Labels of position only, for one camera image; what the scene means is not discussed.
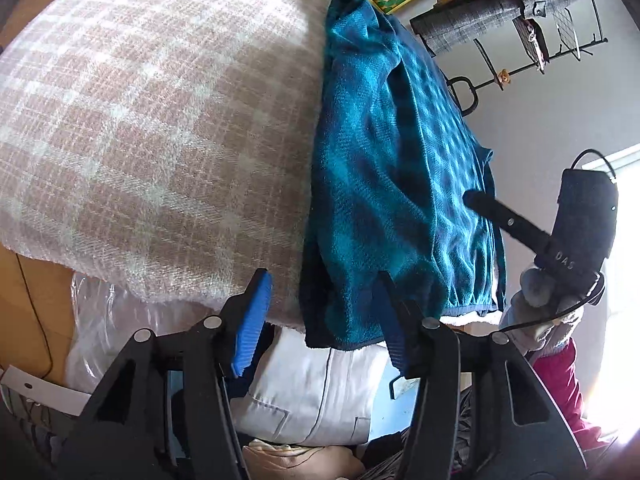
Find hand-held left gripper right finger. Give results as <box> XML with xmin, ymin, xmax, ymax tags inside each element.
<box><xmin>377</xmin><ymin>271</ymin><xmax>588</xmax><ymax>480</ymax></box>

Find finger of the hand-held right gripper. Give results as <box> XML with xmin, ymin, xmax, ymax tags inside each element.
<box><xmin>462</xmin><ymin>189</ymin><xmax>552</xmax><ymax>254</ymax></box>

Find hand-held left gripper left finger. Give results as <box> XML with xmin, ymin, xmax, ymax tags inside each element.
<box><xmin>55</xmin><ymin>269</ymin><xmax>275</xmax><ymax>480</ymax></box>

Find teal plaid fleece jacket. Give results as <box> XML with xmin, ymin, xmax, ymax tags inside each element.
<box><xmin>300</xmin><ymin>0</ymin><xmax>508</xmax><ymax>351</ymax></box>

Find person's right forearm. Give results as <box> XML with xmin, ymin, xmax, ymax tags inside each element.
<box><xmin>530</xmin><ymin>337</ymin><xmax>608</xmax><ymax>461</ymax></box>

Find person's right hand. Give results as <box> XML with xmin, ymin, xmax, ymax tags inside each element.
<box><xmin>502</xmin><ymin>265</ymin><xmax>586</xmax><ymax>356</ymax></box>

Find white garment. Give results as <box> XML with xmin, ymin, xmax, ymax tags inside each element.
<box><xmin>240</xmin><ymin>327</ymin><xmax>396</xmax><ymax>448</ymax></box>

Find beige cloth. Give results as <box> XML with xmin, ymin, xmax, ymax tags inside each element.
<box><xmin>242</xmin><ymin>437</ymin><xmax>366</xmax><ymax>480</ymax></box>

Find clear plastic bag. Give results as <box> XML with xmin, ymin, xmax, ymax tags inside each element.
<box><xmin>65</xmin><ymin>270</ymin><xmax>236</xmax><ymax>401</ymax></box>

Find black metal rack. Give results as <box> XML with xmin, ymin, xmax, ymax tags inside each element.
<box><xmin>447</xmin><ymin>0</ymin><xmax>609</xmax><ymax>117</ymax></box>

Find grey plaid coat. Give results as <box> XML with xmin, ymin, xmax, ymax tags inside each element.
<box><xmin>410</xmin><ymin>0</ymin><xmax>591</xmax><ymax>56</ymax></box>

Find pink and white plaid blanket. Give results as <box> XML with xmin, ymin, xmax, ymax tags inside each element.
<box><xmin>0</xmin><ymin>0</ymin><xmax>346</xmax><ymax>333</ymax></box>

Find white paper tag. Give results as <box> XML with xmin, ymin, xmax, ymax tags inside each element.
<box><xmin>0</xmin><ymin>365</ymin><xmax>93</xmax><ymax>417</ymax></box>

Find grey striped cloth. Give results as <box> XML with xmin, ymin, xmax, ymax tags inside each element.
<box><xmin>0</xmin><ymin>390</ymin><xmax>76</xmax><ymax>467</ymax></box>

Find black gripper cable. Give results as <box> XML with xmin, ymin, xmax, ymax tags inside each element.
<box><xmin>500</xmin><ymin>149</ymin><xmax>619</xmax><ymax>333</ymax></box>

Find thin black floor cable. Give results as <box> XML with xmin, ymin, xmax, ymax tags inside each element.
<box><xmin>15</xmin><ymin>252</ymin><xmax>56</xmax><ymax>377</ymax></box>

